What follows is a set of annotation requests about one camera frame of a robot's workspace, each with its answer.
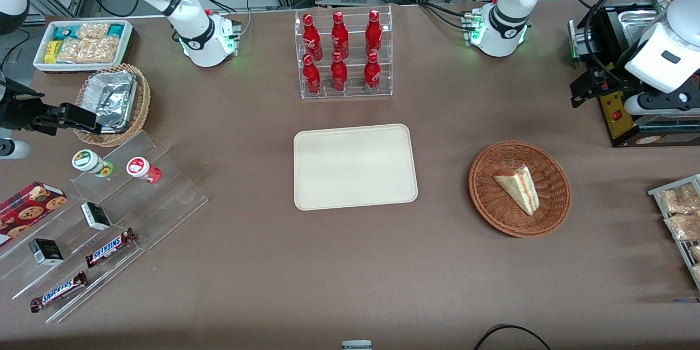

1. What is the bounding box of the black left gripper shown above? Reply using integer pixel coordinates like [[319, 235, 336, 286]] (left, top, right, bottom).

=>
[[570, 66, 638, 109]]

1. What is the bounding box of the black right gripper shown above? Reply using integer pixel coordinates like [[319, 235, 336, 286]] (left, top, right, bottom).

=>
[[0, 78, 103, 137]]

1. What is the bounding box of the triangular sandwich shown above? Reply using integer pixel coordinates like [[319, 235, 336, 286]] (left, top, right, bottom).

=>
[[493, 165, 540, 216]]

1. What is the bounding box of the aluminium foil tray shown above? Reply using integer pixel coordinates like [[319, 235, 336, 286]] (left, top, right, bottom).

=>
[[81, 71, 138, 133]]

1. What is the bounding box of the light tan wicker basket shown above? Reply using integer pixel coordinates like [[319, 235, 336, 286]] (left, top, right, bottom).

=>
[[73, 63, 151, 148]]

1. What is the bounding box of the brown round wicker basket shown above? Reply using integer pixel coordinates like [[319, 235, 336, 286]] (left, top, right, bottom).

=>
[[468, 141, 572, 239]]

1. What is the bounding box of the beige plastic tray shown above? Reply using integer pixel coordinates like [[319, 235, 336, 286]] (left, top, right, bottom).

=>
[[293, 123, 419, 212]]

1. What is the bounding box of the green lid yogurt cup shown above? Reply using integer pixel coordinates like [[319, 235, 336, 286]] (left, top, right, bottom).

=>
[[72, 149, 115, 178]]

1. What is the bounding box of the white rectangular snack bin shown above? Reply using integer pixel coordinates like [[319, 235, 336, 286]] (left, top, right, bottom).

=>
[[33, 20, 134, 73]]

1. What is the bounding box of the large clear cracker bag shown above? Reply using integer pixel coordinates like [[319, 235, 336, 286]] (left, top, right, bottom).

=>
[[56, 36, 121, 64]]

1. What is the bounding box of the black food warmer cabinet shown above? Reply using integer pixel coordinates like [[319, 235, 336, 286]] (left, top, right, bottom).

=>
[[567, 0, 700, 149]]

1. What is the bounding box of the red lid yogurt cup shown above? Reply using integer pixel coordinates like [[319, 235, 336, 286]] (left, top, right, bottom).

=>
[[126, 156, 162, 184]]

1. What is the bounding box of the steel food pan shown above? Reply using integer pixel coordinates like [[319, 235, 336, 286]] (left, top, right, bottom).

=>
[[614, 7, 669, 40]]

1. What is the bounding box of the small clear cracker bag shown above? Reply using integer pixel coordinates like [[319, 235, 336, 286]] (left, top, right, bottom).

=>
[[76, 22, 111, 40]]

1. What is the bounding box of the red tartan cookie box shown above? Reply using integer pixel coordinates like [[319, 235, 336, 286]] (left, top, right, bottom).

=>
[[0, 181, 68, 247]]

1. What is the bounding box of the small black carton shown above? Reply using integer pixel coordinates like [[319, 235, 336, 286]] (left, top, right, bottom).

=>
[[28, 238, 65, 266], [80, 201, 112, 232]]

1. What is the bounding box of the clear acrylic stepped display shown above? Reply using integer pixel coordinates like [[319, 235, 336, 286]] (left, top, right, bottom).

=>
[[0, 130, 209, 325]]

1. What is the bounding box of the snickers bar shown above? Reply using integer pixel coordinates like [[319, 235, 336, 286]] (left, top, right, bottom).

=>
[[30, 270, 89, 314], [84, 227, 137, 269]]

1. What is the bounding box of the clear bag of pastries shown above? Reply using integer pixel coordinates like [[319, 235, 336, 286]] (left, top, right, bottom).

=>
[[663, 213, 700, 242], [658, 183, 700, 215]]

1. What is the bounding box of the red cola bottle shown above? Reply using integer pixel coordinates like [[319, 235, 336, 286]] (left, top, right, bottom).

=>
[[302, 13, 324, 61], [302, 53, 323, 95], [330, 10, 350, 60], [363, 51, 382, 94], [365, 9, 384, 59], [330, 51, 349, 93]]

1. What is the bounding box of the clear acrylic bottle rack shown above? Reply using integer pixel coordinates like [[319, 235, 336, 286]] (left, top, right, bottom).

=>
[[294, 5, 394, 100]]

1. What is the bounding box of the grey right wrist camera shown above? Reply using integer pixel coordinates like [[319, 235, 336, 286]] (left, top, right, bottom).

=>
[[0, 139, 32, 161]]

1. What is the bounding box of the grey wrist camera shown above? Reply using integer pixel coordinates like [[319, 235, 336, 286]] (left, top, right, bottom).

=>
[[0, 139, 32, 161], [624, 91, 700, 117]]

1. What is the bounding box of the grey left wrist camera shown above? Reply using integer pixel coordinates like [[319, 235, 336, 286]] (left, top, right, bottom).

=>
[[624, 91, 700, 117]]

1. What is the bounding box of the grey wire rack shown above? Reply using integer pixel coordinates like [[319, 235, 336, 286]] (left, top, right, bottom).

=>
[[647, 173, 700, 291]]

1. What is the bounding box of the black cable loop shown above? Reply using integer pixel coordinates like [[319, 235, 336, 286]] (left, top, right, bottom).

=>
[[472, 324, 553, 350]]

